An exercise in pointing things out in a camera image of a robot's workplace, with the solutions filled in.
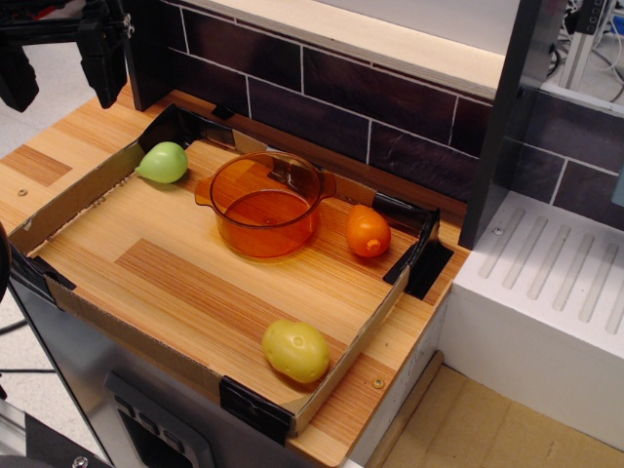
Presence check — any cardboard fence with black tape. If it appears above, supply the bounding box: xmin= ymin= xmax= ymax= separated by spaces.
xmin=1 ymin=103 xmax=466 ymax=466

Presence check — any orange plastic carrot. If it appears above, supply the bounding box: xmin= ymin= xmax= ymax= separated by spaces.
xmin=345 ymin=205 xmax=392 ymax=257

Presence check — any orange transparent plastic pot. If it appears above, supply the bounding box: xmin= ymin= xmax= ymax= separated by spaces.
xmin=195 ymin=151 xmax=337 ymax=258

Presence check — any yellow plastic potato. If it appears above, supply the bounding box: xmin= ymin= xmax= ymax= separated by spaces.
xmin=261 ymin=319 xmax=330 ymax=384

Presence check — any dark grey vertical post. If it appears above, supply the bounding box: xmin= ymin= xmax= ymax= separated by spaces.
xmin=459 ymin=0 xmax=566 ymax=250

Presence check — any toy oven front panel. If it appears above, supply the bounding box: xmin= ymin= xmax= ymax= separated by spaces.
xmin=105 ymin=373 xmax=215 ymax=467

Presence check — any green plastic pear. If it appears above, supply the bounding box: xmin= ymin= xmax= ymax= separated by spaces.
xmin=136 ymin=141 xmax=188 ymax=183

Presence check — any light wooden upper shelf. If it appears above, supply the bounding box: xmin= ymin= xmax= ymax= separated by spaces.
xmin=189 ymin=1 xmax=520 ymax=99

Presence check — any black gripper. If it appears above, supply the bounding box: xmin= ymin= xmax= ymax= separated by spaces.
xmin=1 ymin=1 xmax=135 ymax=112

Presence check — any white sink drainboard unit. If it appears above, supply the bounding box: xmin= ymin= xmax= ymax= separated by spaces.
xmin=439 ymin=193 xmax=623 ymax=449

